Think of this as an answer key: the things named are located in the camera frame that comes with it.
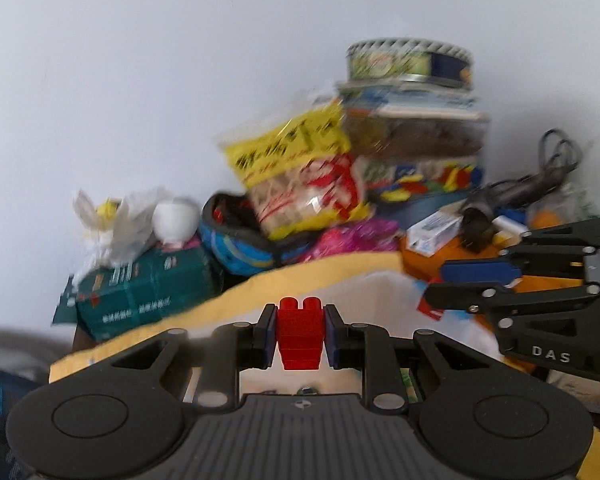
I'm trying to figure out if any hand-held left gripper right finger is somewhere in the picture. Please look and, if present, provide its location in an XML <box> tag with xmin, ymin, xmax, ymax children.
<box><xmin>322</xmin><ymin>304</ymin><xmax>508</xmax><ymax>411</ymax></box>

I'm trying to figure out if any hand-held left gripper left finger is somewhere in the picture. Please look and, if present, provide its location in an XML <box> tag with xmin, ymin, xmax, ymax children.
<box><xmin>92</xmin><ymin>304</ymin><xmax>278</xmax><ymax>408</ymax></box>

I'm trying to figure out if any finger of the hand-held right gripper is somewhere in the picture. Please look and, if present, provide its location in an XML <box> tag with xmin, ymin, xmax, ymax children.
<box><xmin>425</xmin><ymin>282</ymin><xmax>600</xmax><ymax>368</ymax></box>
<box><xmin>440</xmin><ymin>217</ymin><xmax>600</xmax><ymax>286</ymax></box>

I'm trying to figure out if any red building block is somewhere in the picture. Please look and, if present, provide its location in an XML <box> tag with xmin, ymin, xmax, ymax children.
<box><xmin>276</xmin><ymin>297</ymin><xmax>326</xmax><ymax>371</ymax></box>

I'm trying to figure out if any white diaper pack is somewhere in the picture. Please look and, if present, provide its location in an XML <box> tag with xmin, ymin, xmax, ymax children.
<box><xmin>415</xmin><ymin>280</ymin><xmax>506</xmax><ymax>361</ymax></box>

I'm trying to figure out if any orange storage box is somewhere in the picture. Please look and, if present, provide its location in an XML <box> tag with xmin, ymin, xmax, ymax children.
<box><xmin>397</xmin><ymin>230</ymin><xmax>581</xmax><ymax>301</ymax></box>

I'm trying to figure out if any dark hair dryer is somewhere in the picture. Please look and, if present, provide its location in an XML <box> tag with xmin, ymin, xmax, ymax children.
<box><xmin>460</xmin><ymin>175</ymin><xmax>561</xmax><ymax>253</ymax></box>

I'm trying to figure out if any small white box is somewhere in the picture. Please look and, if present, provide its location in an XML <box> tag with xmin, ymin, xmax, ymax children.
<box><xmin>406</xmin><ymin>211</ymin><xmax>463</xmax><ymax>256</ymax></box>

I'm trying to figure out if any blue and black helmet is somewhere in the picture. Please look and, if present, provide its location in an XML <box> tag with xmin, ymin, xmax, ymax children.
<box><xmin>199</xmin><ymin>192</ymin><xmax>321</xmax><ymax>277</ymax></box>

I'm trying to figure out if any pink crinkled wrapper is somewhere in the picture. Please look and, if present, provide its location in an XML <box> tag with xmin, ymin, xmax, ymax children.
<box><xmin>300</xmin><ymin>219</ymin><xmax>401</xmax><ymax>263</ymax></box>

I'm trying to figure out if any clear box of toy blocks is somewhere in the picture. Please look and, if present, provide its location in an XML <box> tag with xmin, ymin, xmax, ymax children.
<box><xmin>362</xmin><ymin>155</ymin><xmax>486</xmax><ymax>206</ymax></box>

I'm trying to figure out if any green carton box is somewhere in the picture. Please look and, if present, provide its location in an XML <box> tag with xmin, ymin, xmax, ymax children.
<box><xmin>52</xmin><ymin>245</ymin><xmax>221</xmax><ymax>343</ymax></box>

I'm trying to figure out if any white round object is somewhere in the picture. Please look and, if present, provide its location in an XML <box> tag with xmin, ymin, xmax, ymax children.
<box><xmin>152</xmin><ymin>196</ymin><xmax>202</xmax><ymax>251</ymax></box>

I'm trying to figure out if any clear container of brown snacks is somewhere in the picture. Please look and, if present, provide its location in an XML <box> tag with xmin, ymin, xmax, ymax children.
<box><xmin>342</xmin><ymin>110</ymin><xmax>491</xmax><ymax>161</ymax></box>

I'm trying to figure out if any yellow snack bag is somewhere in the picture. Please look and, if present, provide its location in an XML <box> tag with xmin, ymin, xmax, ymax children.
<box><xmin>216</xmin><ymin>102</ymin><xmax>371</xmax><ymax>238</ymax></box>

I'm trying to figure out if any flat printed box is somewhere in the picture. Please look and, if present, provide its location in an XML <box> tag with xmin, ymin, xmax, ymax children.
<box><xmin>337</xmin><ymin>82</ymin><xmax>481</xmax><ymax>116</ymax></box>

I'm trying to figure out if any white plastic bag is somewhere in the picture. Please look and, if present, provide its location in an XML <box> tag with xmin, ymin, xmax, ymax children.
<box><xmin>72</xmin><ymin>187</ymin><xmax>168</xmax><ymax>281</ymax></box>

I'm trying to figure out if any round printed tin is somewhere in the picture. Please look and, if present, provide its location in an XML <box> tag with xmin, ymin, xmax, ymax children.
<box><xmin>346</xmin><ymin>37</ymin><xmax>475</xmax><ymax>90</ymax></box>

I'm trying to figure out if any dark blue mesh playpen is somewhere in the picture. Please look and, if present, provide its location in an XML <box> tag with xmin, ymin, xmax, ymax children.
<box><xmin>0</xmin><ymin>362</ymin><xmax>46</xmax><ymax>480</ymax></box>

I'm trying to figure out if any black cable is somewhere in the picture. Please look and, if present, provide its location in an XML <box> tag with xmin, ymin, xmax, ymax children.
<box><xmin>537</xmin><ymin>130</ymin><xmax>583</xmax><ymax>181</ymax></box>

